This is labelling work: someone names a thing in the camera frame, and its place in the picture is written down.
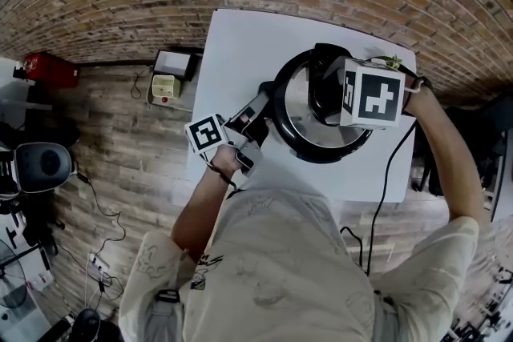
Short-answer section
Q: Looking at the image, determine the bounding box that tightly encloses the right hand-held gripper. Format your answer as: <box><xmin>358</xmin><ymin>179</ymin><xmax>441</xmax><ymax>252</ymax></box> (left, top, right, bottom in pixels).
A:
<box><xmin>322</xmin><ymin>56</ymin><xmax>406</xmax><ymax>130</ymax></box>

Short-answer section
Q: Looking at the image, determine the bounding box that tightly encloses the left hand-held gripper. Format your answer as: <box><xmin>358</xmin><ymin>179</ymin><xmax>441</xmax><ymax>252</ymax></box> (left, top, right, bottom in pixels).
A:
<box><xmin>184</xmin><ymin>91</ymin><xmax>273</xmax><ymax>179</ymax></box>

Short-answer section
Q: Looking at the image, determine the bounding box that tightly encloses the black pressure cooker pot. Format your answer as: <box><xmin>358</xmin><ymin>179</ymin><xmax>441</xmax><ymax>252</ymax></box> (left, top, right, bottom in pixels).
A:
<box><xmin>258</xmin><ymin>79</ymin><xmax>362</xmax><ymax>165</ymax></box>

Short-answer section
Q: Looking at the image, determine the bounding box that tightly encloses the black pressure cooker lid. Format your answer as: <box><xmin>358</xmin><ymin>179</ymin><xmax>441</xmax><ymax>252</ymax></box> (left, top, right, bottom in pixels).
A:
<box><xmin>260</xmin><ymin>42</ymin><xmax>376</xmax><ymax>164</ymax></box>

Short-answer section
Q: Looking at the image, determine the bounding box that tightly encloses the person's right forearm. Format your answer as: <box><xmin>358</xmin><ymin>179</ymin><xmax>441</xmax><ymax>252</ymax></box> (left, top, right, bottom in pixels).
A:
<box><xmin>402</xmin><ymin>86</ymin><xmax>492</xmax><ymax>227</ymax></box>

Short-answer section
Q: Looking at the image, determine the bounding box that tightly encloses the person's left forearm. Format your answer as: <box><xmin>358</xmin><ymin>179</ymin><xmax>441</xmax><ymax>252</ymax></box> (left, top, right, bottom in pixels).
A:
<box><xmin>171</xmin><ymin>166</ymin><xmax>237</xmax><ymax>265</ymax></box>

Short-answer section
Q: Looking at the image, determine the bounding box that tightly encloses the person's left hand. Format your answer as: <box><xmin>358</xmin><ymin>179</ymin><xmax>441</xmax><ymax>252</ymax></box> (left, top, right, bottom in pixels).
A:
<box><xmin>210</xmin><ymin>145</ymin><xmax>242</xmax><ymax>176</ymax></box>

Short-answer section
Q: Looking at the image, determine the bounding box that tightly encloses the small green plant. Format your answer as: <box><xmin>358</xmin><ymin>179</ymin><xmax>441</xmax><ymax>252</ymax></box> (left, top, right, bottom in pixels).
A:
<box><xmin>376</xmin><ymin>53</ymin><xmax>404</xmax><ymax>71</ymax></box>

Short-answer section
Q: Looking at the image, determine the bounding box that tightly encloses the white table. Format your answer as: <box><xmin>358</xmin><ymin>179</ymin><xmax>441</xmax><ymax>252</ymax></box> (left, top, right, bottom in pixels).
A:
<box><xmin>187</xmin><ymin>8</ymin><xmax>418</xmax><ymax>204</ymax></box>

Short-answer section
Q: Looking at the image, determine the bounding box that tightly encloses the cream box with red button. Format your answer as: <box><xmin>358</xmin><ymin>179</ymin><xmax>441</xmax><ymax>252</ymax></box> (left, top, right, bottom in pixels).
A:
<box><xmin>151</xmin><ymin>74</ymin><xmax>182</xmax><ymax>106</ymax></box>

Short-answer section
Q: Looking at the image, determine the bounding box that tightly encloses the white drawer cabinet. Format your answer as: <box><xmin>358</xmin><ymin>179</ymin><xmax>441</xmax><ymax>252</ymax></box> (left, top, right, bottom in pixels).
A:
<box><xmin>148</xmin><ymin>48</ymin><xmax>196</xmax><ymax>111</ymax></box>

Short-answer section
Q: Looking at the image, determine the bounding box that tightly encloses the person's beige shirt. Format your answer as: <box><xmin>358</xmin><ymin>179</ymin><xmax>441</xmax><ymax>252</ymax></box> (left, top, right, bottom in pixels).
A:
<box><xmin>119</xmin><ymin>187</ymin><xmax>480</xmax><ymax>342</ymax></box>

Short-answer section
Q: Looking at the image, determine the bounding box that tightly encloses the red metal box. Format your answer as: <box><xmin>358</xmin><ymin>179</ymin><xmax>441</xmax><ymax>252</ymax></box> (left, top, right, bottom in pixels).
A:
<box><xmin>22</xmin><ymin>52</ymin><xmax>81</xmax><ymax>89</ymax></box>

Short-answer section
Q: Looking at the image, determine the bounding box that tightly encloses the white power strip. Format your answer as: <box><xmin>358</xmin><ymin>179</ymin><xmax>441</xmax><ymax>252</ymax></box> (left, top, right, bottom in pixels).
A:
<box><xmin>86</xmin><ymin>251</ymin><xmax>111</xmax><ymax>284</ymax></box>

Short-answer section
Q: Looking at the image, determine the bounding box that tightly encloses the white desk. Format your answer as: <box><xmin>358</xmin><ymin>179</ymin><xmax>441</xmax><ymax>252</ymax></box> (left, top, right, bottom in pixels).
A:
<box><xmin>0</xmin><ymin>79</ymin><xmax>53</xmax><ymax>121</ymax></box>

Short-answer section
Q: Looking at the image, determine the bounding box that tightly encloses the black standing fan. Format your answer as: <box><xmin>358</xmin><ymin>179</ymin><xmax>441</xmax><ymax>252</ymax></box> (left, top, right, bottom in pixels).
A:
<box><xmin>0</xmin><ymin>239</ymin><xmax>30</xmax><ymax>309</ymax></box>

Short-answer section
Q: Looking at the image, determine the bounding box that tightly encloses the black wrist strap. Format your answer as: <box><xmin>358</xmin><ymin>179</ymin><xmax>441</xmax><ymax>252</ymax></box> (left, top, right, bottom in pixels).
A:
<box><xmin>206</xmin><ymin>162</ymin><xmax>241</xmax><ymax>193</ymax></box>

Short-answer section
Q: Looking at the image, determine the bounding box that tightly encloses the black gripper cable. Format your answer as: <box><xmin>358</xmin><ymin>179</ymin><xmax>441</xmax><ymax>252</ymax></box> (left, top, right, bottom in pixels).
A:
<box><xmin>340</xmin><ymin>119</ymin><xmax>418</xmax><ymax>277</ymax></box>

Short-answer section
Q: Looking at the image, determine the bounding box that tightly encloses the grey shoulder strap with buckle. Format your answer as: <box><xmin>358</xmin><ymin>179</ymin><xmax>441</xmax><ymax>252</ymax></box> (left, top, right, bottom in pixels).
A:
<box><xmin>150</xmin><ymin>289</ymin><xmax>185</xmax><ymax>342</ymax></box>
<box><xmin>372</xmin><ymin>290</ymin><xmax>398</xmax><ymax>342</ymax></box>

